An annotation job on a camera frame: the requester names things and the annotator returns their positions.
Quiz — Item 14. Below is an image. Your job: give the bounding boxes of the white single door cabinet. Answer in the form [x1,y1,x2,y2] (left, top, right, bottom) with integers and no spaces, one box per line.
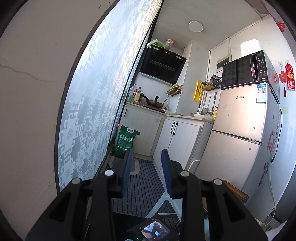
[119,103,167,157]

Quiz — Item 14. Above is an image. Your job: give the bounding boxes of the black microwave oven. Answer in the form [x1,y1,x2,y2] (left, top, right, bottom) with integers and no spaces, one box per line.
[221,50,281,105]

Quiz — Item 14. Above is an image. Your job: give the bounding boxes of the yellow cooking oil bottle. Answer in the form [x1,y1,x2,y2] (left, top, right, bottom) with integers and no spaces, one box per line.
[134,87,142,105]

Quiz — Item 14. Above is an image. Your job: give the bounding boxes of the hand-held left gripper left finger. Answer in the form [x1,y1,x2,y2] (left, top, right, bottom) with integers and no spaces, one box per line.
[25,148,134,241]

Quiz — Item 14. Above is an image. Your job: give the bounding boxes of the black range hood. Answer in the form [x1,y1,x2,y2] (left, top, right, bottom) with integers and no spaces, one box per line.
[139,45,187,85]

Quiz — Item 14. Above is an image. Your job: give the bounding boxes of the white power cable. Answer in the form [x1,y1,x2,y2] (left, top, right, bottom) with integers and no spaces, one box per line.
[263,162,278,227]

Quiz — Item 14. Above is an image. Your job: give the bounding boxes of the white wall electrical box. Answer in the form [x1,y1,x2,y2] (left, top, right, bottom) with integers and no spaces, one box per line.
[216,56,232,72]

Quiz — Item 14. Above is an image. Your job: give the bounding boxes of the black frying pan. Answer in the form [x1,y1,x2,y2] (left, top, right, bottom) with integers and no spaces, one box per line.
[141,94,164,109]

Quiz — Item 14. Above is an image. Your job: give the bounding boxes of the round ceiling light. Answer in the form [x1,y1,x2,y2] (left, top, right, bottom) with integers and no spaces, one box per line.
[188,21,204,33]

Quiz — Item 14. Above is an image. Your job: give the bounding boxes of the black wire wall rack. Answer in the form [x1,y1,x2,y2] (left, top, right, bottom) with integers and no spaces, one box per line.
[200,75,222,91]

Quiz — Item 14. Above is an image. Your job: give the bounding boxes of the large clear water bottle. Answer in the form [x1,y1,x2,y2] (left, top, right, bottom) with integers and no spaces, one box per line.
[127,85,137,103]

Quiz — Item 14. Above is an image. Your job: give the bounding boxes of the metal ladle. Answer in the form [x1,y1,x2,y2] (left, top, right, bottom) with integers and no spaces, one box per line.
[207,94,214,115]

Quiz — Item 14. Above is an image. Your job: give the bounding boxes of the white double door cabinet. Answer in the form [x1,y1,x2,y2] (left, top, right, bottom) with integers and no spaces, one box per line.
[153,113,213,176]

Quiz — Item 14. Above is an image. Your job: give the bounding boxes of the green rice bag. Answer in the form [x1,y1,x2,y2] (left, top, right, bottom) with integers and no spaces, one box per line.
[111,125,141,159]

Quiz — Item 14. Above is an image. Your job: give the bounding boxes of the white cylindrical container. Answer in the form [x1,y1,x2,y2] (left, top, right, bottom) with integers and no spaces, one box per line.
[240,39,259,59]

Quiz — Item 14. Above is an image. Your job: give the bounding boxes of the grey oval floor mat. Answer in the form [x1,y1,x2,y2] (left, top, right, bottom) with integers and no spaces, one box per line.
[108,156,140,176]

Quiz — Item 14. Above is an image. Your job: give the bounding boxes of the black induction cooker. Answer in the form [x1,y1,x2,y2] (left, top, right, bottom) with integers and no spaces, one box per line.
[142,105,166,113]

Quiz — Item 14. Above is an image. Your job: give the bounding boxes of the white two-door refrigerator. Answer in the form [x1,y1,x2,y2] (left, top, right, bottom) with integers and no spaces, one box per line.
[194,83,283,223]

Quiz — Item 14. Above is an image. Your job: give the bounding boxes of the red flower tassel ornament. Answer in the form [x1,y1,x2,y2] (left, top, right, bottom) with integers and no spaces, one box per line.
[279,71,287,97]

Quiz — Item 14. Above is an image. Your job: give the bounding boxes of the brown wooden tray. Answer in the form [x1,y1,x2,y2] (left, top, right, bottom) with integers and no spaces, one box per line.
[201,180,250,219]

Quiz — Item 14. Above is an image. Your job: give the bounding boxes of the red rectangular hanging ornament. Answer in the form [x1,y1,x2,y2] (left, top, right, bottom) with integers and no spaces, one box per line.
[285,64,296,90]

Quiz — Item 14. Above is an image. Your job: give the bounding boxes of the black power cable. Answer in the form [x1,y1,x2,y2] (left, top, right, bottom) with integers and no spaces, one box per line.
[272,108,283,163]

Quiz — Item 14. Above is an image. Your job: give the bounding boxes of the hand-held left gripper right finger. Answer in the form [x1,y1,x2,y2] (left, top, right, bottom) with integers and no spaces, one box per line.
[161,148,269,241]

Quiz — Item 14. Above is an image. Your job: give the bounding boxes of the light blue plastic stool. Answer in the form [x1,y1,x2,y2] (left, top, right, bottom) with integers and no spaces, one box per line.
[146,190,184,226]

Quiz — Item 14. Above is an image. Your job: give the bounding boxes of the wall-mounted spice rack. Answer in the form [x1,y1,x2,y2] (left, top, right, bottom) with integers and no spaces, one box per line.
[166,84,183,96]

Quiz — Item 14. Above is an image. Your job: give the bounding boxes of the patterned frosted glass door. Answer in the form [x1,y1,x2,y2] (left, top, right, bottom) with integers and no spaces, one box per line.
[54,0,164,193]

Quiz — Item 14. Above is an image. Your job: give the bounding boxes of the green cardboard box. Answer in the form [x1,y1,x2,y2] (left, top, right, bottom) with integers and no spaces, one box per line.
[147,39,166,49]

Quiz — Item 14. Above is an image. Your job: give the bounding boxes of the metal skimmer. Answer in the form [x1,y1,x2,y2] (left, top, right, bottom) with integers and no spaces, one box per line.
[200,93,208,115]

